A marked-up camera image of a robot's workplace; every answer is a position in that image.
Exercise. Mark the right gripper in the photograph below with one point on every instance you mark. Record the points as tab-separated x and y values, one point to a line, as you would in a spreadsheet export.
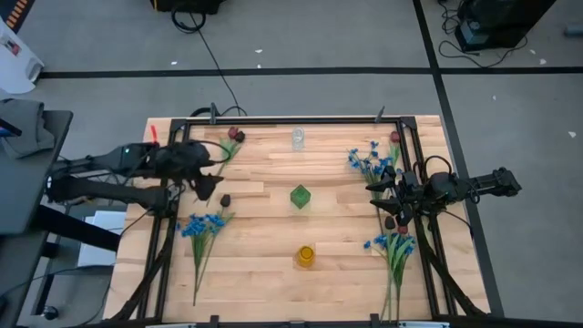
410	196

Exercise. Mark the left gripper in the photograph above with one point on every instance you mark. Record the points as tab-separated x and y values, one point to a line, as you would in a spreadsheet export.
182	161

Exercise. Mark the dark purple artificial tulip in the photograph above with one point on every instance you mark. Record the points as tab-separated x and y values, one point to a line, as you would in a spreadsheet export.
240	136
390	222
225	200

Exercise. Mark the blue artificial flower bunch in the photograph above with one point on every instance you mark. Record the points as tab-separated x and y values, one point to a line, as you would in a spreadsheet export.
370	159
200	225
394	243

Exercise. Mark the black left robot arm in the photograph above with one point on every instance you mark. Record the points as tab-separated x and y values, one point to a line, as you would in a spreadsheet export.
105	191

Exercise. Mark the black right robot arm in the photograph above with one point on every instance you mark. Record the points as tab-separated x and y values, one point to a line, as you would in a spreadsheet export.
492	182

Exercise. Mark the green glass vase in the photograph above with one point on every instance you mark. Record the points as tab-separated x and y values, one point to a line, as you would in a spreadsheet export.
300	197

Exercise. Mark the clear glass vase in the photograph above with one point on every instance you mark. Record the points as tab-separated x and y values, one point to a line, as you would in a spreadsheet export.
298	136

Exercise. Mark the yellow glass vase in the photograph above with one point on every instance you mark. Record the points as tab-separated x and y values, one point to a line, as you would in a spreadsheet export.
305	256

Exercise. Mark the black table clamp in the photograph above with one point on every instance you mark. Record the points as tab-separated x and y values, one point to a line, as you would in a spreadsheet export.
212	113
214	321
374	320
380	114

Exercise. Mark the black floor tape line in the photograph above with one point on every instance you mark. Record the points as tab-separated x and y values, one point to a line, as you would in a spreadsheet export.
136	73
489	273

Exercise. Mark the white box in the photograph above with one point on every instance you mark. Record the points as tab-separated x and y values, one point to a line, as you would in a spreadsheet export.
98	255

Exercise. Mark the black desk leg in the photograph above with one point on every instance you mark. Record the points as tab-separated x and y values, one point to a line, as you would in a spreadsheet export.
77	230

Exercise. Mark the black equipment case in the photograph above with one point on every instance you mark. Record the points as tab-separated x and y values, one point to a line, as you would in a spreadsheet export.
191	4

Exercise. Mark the grey desk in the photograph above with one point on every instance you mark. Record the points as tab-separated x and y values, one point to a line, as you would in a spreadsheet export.
27	196

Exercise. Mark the grey cloth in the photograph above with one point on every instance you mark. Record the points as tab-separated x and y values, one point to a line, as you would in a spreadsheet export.
27	132

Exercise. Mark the black caster wheel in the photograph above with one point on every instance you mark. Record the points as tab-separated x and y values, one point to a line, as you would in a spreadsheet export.
49	312

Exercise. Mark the dark phone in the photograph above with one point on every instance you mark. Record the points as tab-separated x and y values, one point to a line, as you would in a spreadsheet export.
9	127

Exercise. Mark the black computer tower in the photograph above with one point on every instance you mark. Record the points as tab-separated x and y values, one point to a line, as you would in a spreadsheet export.
501	18

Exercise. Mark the white appliance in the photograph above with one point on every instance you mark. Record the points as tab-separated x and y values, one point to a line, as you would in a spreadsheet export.
13	68

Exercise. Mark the grey floor object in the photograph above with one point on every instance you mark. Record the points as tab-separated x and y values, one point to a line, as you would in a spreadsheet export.
574	31

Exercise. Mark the orange black striped mat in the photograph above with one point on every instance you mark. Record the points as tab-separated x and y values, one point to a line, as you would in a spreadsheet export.
16	11

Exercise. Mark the white bracket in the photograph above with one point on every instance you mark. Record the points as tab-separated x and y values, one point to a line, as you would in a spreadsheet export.
173	325
423	324

